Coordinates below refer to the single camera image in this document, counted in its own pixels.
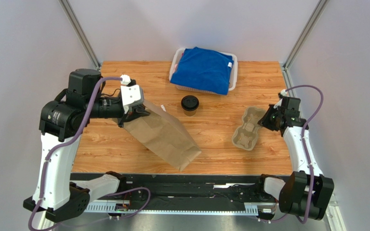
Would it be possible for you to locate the cardboard cup carrier tray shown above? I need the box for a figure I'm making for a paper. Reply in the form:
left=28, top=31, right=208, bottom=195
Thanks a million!
left=231, top=106, right=266, bottom=151

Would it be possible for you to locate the brown paper bag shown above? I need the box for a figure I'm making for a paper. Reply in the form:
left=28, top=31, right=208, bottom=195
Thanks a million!
left=123, top=100, right=202, bottom=171

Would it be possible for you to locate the brown paper coffee cup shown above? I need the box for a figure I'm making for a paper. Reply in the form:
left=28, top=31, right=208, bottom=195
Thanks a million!
left=183, top=108, right=197, bottom=117

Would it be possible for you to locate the black plastic cup lid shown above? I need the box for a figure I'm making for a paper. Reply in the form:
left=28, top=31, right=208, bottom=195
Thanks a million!
left=181, top=95, right=199, bottom=111

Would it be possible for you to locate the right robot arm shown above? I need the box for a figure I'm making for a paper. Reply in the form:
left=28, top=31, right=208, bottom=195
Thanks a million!
left=259, top=95, right=334, bottom=220

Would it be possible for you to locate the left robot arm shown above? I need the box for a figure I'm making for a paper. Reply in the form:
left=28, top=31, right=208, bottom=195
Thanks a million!
left=23, top=69, right=149, bottom=224

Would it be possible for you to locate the white plastic basket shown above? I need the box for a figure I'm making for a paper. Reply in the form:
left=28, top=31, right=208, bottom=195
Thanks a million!
left=168, top=48, right=238, bottom=94

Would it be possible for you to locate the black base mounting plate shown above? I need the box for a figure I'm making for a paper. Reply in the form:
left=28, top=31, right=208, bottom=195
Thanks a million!
left=100, top=174, right=278, bottom=215

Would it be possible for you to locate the blue folded cloth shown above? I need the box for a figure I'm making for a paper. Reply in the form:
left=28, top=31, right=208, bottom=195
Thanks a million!
left=170, top=47, right=234, bottom=96

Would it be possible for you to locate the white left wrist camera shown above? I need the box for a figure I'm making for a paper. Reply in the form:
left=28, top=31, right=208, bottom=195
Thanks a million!
left=120, top=85, right=144, bottom=114

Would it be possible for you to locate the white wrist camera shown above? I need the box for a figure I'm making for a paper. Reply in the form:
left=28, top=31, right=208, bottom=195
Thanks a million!
left=278, top=89, right=289, bottom=99
left=120, top=85, right=144, bottom=114

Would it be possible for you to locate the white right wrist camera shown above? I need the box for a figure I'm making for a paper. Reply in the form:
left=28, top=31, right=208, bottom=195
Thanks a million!
left=278, top=89, right=289, bottom=99

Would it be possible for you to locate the aluminium frame rail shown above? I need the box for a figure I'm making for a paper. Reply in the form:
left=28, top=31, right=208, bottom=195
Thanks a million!
left=37, top=179, right=347, bottom=231

